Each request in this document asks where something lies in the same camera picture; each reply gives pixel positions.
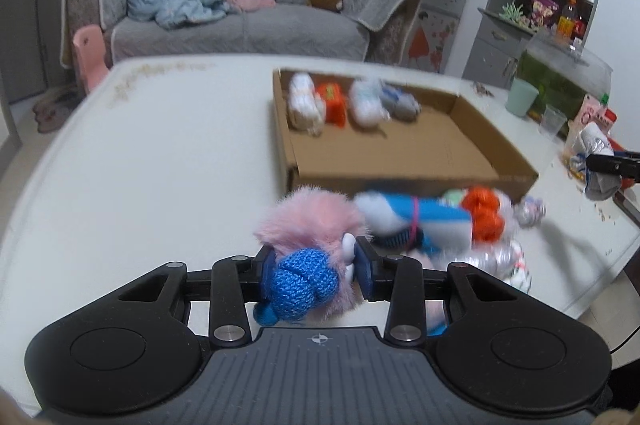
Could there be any blue white sock rope bundle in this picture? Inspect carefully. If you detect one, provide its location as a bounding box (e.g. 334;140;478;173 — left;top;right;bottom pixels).
354;190;474;256

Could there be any pink fluffy blue knit bundle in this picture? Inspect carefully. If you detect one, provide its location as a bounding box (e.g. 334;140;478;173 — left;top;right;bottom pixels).
254;187;369;327

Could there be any orange plastic bundle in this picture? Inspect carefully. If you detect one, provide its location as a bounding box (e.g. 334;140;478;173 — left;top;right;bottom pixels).
460;187;506;243

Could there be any clear plastic bundle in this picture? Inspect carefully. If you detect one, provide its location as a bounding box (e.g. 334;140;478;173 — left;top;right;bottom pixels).
446;239;532;293

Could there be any pink white package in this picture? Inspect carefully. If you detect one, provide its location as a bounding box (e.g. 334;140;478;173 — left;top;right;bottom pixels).
573;94;617;136

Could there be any clear plastic cup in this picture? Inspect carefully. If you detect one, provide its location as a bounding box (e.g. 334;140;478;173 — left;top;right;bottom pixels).
539;104;567;139

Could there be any glass fish tank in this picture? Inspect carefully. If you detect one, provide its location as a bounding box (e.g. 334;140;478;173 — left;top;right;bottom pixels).
514;29;613;122

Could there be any mint green cup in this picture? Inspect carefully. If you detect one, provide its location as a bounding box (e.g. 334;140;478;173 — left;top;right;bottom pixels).
506;78;539;118

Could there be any brown cardboard box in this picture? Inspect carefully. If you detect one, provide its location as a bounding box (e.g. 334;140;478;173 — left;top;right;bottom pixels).
272;69;538;201

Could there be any grey blue sock bundle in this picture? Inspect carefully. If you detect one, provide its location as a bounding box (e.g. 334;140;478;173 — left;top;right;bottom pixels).
378;83;421;122

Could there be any white bubble wrap teal bundle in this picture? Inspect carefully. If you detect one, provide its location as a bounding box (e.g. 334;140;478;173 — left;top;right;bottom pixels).
348;80;390;130

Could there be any orange bundle in box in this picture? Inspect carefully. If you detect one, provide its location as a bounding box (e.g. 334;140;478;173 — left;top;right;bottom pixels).
316;83;347;127

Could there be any white rolled cloth bundle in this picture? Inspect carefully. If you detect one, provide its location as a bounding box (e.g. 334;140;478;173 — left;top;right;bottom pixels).
288;72;326;137

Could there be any pink plastic chair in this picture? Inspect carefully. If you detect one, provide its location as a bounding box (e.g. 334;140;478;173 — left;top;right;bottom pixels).
72;24;108;94

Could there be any grey sofa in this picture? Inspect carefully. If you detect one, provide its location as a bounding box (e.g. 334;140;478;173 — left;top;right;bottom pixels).
65;0;421;64

